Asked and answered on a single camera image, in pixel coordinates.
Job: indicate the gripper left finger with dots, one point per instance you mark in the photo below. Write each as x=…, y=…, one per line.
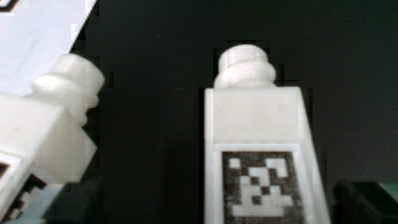
x=75, y=209

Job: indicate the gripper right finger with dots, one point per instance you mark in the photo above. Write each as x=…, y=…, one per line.
x=367, y=202

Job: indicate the white leg with tag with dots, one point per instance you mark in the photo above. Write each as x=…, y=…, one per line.
x=262, y=176

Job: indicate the white leg behind tabletop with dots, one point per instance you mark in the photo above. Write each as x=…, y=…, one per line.
x=47, y=148

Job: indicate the white marker sheet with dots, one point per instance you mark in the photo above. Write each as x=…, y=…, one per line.
x=40, y=27

